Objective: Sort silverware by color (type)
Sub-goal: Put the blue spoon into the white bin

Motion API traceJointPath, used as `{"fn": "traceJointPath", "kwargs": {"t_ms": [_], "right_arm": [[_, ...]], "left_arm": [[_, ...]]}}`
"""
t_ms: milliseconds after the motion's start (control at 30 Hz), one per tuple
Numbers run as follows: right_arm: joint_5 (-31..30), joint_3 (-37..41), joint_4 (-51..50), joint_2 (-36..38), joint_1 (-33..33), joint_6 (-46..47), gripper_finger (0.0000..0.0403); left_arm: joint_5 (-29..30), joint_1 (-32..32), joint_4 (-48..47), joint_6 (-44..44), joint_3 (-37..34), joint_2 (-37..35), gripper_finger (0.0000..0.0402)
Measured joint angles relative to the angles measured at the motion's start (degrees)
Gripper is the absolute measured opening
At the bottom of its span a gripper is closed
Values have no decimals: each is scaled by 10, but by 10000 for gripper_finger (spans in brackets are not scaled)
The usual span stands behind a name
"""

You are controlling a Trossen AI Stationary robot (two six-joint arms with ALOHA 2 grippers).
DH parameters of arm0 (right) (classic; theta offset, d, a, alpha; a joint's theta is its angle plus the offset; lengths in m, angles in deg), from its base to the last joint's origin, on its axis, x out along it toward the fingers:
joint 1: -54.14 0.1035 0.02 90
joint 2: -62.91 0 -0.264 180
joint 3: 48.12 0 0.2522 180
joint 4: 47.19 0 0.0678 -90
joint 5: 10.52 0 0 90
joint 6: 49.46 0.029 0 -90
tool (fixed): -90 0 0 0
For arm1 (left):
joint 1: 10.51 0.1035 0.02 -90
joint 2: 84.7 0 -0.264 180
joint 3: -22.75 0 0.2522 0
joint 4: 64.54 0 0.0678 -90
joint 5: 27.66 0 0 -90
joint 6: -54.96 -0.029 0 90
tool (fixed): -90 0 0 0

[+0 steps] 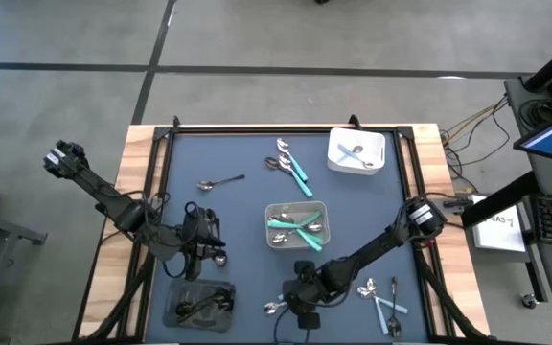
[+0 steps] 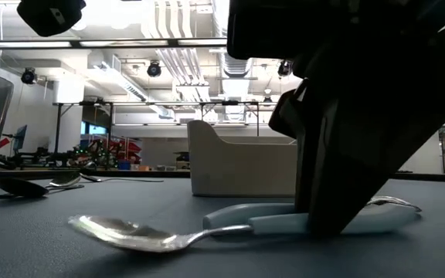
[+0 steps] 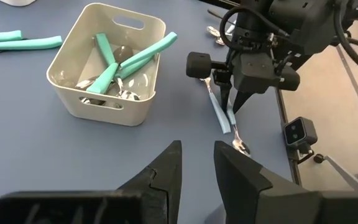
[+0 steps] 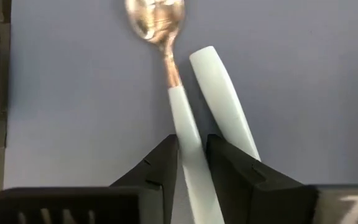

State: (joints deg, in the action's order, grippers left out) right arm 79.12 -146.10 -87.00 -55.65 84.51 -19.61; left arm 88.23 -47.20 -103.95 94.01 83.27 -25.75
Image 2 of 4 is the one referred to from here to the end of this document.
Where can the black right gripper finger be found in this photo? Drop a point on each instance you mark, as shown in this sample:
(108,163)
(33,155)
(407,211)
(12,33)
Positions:
(309,162)
(361,162)

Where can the beige plastic bin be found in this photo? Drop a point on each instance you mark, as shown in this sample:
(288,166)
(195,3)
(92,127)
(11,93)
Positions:
(238,170)

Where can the red background banner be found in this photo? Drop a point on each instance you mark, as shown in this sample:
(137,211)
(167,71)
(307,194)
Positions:
(130,148)

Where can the black overhead beam with lights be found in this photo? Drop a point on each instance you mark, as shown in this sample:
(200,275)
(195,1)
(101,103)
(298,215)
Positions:
(172,42)

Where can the long ceiling light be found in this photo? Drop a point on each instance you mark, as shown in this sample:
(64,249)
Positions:
(124,83)

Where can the blue table mat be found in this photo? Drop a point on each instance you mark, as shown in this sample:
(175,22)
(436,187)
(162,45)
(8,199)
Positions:
(91,266)

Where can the background monitor blue screen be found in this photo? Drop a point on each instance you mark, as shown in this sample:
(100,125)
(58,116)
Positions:
(20,139)

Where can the black overhead rig camera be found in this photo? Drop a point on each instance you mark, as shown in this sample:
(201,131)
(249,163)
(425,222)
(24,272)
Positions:
(284,68)

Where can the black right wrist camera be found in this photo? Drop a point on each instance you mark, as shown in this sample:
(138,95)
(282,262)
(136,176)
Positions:
(269,27)

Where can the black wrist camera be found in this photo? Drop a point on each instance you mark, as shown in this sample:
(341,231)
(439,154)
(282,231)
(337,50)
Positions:
(269,27)
(50,17)

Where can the silver ventilation duct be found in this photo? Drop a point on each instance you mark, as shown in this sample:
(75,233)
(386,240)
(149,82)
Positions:
(238,69)

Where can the black hanging camera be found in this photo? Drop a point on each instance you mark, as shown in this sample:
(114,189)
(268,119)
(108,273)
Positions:
(29,76)
(154,70)

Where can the black background rig frame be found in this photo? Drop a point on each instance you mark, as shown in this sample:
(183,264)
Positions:
(58,135)

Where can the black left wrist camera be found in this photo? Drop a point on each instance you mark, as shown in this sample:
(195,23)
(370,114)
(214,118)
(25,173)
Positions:
(50,17)

